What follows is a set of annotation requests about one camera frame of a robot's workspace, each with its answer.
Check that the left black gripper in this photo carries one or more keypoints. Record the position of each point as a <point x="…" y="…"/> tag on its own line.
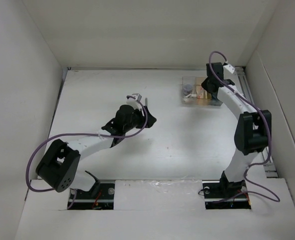
<point x="142" y="117"/>

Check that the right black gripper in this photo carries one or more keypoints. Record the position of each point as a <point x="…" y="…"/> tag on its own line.
<point x="205" y="83"/>

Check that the pink highlighter pen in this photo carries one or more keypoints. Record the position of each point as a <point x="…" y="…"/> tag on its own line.
<point x="200" y="92"/>

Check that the clear jar of paper clips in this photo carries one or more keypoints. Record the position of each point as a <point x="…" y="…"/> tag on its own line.
<point x="187" y="88"/>

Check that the clear small staples box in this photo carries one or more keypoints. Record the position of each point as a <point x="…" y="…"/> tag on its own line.
<point x="188" y="100"/>

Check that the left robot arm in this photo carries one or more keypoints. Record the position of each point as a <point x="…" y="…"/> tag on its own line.
<point x="59" y="165"/>

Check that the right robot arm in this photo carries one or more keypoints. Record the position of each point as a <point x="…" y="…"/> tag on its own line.
<point x="253" y="131"/>

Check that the wooden tray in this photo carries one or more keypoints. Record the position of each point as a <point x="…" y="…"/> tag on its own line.
<point x="201" y="102"/>

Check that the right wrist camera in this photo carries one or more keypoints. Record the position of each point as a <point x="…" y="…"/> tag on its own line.
<point x="229" y="67"/>

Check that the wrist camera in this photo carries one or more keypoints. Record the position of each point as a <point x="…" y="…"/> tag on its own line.
<point x="229" y="67"/>
<point x="133" y="99"/>

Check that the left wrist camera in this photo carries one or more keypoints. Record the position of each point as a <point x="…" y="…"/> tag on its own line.
<point x="133" y="99"/>

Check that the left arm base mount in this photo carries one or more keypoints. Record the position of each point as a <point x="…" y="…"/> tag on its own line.
<point x="97" y="192"/>

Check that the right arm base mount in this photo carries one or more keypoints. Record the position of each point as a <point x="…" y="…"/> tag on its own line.
<point x="223" y="195"/>

